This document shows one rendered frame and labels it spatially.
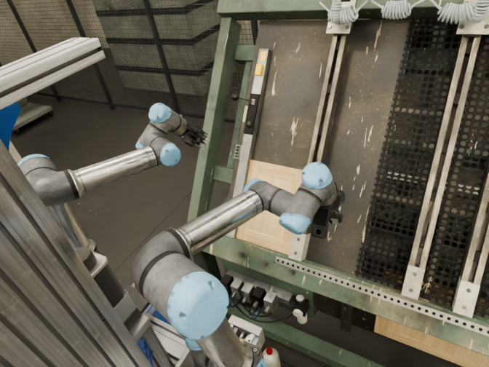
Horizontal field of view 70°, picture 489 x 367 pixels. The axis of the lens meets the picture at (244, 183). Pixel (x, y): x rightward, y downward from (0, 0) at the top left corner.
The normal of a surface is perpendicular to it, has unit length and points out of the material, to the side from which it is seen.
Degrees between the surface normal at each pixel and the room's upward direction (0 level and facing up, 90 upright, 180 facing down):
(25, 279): 90
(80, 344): 90
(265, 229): 52
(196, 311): 83
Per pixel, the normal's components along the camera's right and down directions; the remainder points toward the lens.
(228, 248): -0.47, 0.00
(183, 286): -0.22, -0.67
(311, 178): -0.36, -0.41
